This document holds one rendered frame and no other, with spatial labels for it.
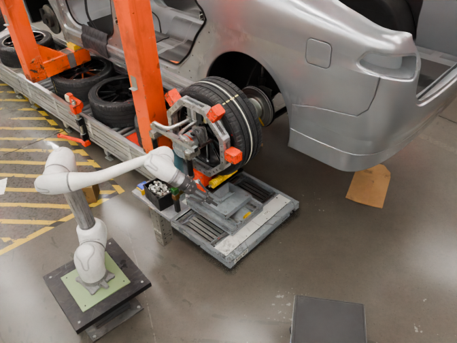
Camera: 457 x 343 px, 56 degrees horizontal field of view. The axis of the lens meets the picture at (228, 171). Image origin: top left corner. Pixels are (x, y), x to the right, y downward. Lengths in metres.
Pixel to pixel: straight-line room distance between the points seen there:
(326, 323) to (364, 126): 1.12
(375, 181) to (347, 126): 1.41
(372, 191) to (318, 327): 1.65
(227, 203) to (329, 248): 0.83
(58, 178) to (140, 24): 1.11
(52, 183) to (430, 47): 3.23
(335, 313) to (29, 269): 2.19
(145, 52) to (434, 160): 2.78
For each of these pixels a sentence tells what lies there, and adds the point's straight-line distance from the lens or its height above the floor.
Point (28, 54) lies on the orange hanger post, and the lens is 4.73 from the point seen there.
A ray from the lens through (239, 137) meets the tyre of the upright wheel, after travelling 2.72.
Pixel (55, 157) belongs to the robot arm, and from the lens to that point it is 2.45.
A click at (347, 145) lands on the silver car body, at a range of 2.70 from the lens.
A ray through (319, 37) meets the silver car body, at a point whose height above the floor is 1.56.
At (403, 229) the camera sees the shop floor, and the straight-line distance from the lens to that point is 3.62.
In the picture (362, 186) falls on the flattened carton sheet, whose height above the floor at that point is 0.01.
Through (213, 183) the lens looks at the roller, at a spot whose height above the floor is 0.53.
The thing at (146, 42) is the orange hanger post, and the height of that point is 1.42.
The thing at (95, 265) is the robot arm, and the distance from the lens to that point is 2.71.
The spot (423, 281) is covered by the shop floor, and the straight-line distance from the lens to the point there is 3.33.
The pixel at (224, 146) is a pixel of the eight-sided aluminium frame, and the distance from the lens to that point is 2.71.
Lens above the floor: 2.50
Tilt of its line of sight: 39 degrees down
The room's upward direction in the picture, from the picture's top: 3 degrees counter-clockwise
